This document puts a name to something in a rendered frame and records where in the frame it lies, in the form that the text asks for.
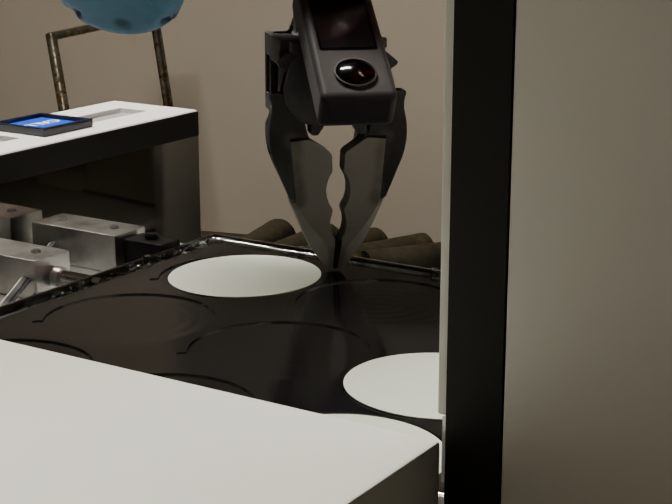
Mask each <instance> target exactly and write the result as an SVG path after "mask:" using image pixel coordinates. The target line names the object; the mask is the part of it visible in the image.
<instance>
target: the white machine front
mask: <svg viewBox="0 0 672 504"><path fill-rule="evenodd" d="M516 3H517V0H446V17H445V69H444V122H443V174H442V226H441V278H440V331H439V383H438V413H439V414H444V415H446V432H445V481H444V504H501V480H502V448H503V417H504V385H505V353H506V321H507V289H508V258H509V226H510V194H511V162H512V131H513V99H514V67H515V35H516Z"/></svg>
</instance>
